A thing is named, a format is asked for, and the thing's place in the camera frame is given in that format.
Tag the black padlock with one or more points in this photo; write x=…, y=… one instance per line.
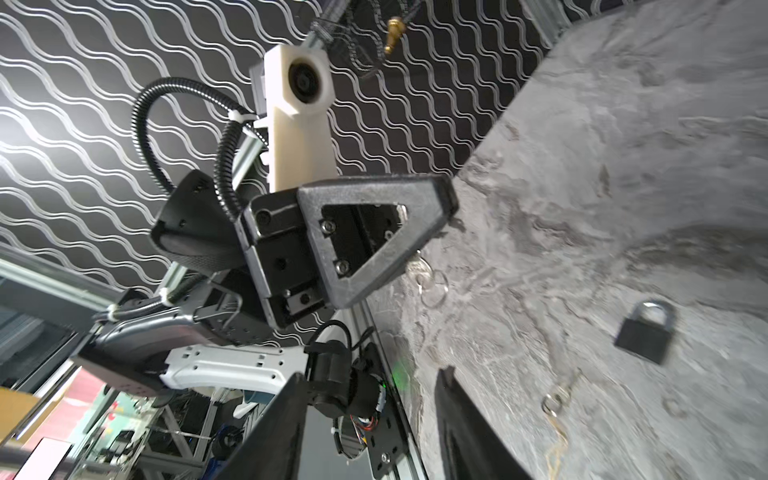
x=648, y=330

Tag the brass object in basket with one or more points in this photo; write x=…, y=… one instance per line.
x=396, y=28

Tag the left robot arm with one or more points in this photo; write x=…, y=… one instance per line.
x=200, y=333

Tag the silver key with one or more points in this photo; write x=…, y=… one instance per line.
x=560, y=395
x=432, y=285

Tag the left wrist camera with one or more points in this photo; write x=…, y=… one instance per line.
x=299, y=91

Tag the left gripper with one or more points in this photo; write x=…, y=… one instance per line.
x=362, y=231

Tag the black wire basket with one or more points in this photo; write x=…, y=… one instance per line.
x=353, y=33

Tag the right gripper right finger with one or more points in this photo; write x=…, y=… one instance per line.
x=470, y=448

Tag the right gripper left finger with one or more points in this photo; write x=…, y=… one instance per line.
x=273, y=449

